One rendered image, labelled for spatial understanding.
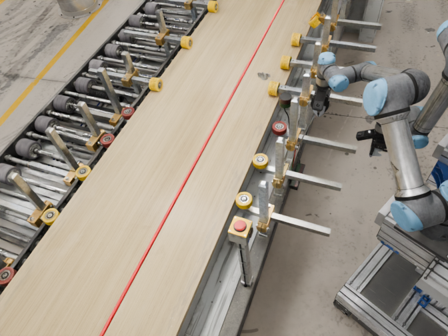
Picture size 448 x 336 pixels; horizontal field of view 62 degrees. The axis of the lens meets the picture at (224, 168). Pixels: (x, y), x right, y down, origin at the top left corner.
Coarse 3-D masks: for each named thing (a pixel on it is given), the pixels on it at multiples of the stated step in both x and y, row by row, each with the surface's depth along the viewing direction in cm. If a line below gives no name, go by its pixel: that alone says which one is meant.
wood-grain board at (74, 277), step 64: (256, 0) 285; (320, 0) 276; (192, 64) 244; (256, 64) 237; (128, 128) 213; (192, 128) 208; (256, 128) 203; (128, 192) 185; (192, 192) 181; (64, 256) 166; (128, 256) 163; (192, 256) 160; (0, 320) 151; (64, 320) 149; (128, 320) 146
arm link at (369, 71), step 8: (360, 64) 162; (368, 64) 159; (376, 64) 162; (360, 72) 160; (368, 72) 154; (376, 72) 149; (384, 72) 144; (392, 72) 140; (400, 72) 136; (408, 72) 139; (416, 72) 125; (424, 72) 128; (360, 80) 163; (368, 80) 155; (416, 80) 123; (424, 80) 123; (424, 88) 123; (424, 96) 125
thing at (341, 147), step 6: (288, 132) 204; (300, 138) 201; (306, 138) 200; (312, 138) 200; (318, 138) 199; (312, 144) 201; (318, 144) 199; (324, 144) 197; (330, 144) 196; (336, 144) 196; (342, 144) 195; (342, 150) 196; (348, 150) 194; (354, 150) 192
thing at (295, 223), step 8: (248, 208) 180; (256, 208) 180; (272, 216) 177; (280, 216) 176; (288, 224) 175; (296, 224) 173; (304, 224) 172; (312, 224) 172; (312, 232) 173; (320, 232) 170; (328, 232) 169
